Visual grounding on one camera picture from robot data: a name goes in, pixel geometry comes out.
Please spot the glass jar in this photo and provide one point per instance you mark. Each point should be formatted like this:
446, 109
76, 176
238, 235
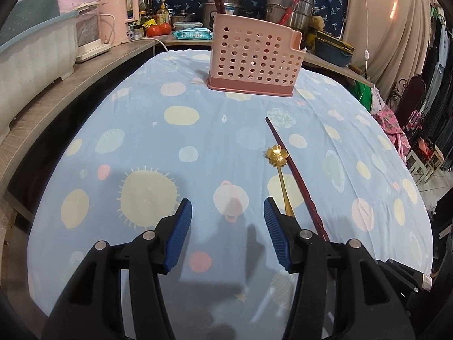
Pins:
145, 17

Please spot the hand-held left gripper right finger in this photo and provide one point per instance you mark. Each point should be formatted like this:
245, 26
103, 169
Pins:
276, 233

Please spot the clear food container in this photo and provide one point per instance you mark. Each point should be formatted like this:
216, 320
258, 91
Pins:
187, 26

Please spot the blue dotted tablecloth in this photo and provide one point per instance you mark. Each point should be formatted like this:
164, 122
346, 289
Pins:
177, 120

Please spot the yellow bowl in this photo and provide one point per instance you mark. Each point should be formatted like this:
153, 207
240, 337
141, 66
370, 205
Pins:
336, 42

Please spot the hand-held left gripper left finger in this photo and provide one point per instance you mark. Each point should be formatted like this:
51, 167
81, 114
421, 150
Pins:
178, 233

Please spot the pink perforated utensil holder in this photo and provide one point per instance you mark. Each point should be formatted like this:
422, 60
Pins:
247, 56

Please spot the green bag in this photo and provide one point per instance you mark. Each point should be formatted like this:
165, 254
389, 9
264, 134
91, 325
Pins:
364, 95

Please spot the dark sauce bottle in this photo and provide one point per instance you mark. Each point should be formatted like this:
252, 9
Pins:
151, 7

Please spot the pink floral cloth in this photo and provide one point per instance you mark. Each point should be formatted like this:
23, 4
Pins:
393, 131

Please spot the small steel lidded pot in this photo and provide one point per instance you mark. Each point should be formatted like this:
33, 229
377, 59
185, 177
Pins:
183, 19

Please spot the blue bowl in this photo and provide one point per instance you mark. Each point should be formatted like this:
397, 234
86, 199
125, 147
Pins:
332, 58

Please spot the dark metal chair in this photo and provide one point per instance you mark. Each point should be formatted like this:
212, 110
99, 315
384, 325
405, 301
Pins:
417, 99

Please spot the steel rice cooker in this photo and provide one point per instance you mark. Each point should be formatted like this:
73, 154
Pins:
233, 7

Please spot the hanging clothes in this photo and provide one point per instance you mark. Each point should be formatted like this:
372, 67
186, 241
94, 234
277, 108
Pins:
442, 78

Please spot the gold flower spoon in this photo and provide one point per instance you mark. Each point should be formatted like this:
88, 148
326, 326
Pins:
277, 154

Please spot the white glass kettle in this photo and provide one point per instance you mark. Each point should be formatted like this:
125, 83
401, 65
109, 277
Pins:
92, 42

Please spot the yellow snack packet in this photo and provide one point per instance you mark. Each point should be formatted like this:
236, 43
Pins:
148, 24

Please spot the blue wet wipes packet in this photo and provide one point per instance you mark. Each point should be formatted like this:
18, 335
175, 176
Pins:
193, 34

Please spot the brown loofah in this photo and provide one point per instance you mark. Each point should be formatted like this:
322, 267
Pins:
318, 23

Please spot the red tomato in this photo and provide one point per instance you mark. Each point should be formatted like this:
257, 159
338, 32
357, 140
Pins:
153, 30
165, 29

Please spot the yellow cup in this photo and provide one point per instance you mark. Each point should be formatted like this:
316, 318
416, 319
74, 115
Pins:
310, 39

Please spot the pink electric kettle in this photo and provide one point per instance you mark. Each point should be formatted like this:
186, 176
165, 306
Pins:
116, 17

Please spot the white dish rack blue lid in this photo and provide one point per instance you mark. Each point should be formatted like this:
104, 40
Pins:
35, 60

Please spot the beige curtain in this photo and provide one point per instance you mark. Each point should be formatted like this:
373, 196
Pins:
389, 24

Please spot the yellow bottle green cap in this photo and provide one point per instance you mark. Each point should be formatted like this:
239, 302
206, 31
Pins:
163, 14

